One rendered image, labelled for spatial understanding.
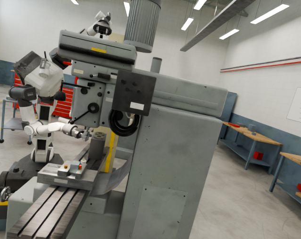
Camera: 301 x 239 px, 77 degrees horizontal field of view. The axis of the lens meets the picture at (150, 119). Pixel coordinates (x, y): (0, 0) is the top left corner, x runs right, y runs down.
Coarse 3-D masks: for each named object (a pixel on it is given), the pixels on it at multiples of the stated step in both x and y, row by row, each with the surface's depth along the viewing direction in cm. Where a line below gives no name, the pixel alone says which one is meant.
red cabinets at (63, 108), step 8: (16, 80) 564; (64, 88) 582; (72, 88) 593; (72, 96) 585; (16, 104) 578; (48, 104) 588; (56, 104) 590; (64, 104) 591; (56, 112) 595; (64, 112) 595
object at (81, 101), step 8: (80, 80) 122; (88, 80) 123; (80, 88) 123; (96, 88) 123; (104, 88) 125; (80, 96) 124; (88, 96) 124; (96, 96) 124; (80, 104) 125; (88, 104) 125; (80, 112) 126; (88, 112) 126; (96, 112) 127; (80, 120) 127; (88, 120) 127; (96, 120) 128
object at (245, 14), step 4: (184, 0) 822; (188, 0) 821; (192, 0) 821; (208, 0) 939; (212, 0) 935; (216, 0) 831; (220, 0) 918; (224, 0) 906; (228, 0) 902; (232, 0) 890; (204, 4) 825; (208, 4) 826; (220, 4) 951; (224, 4) 947; (228, 4) 934; (212, 8) 836; (216, 8) 830; (220, 8) 830; (224, 8) 831; (240, 12) 836; (244, 12) 843; (244, 16) 846
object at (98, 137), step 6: (96, 132) 181; (102, 132) 185; (96, 138) 168; (102, 138) 170; (90, 144) 166; (96, 144) 167; (102, 144) 168; (90, 150) 167; (96, 150) 168; (102, 150) 169; (90, 156) 169; (96, 156) 170; (102, 156) 177
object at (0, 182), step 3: (3, 171) 180; (6, 171) 180; (0, 174) 175; (3, 174) 176; (6, 174) 177; (0, 177) 173; (3, 177) 173; (6, 177) 183; (0, 180) 171; (3, 180) 172; (0, 183) 171; (3, 183) 172; (3, 186) 173; (0, 192) 173
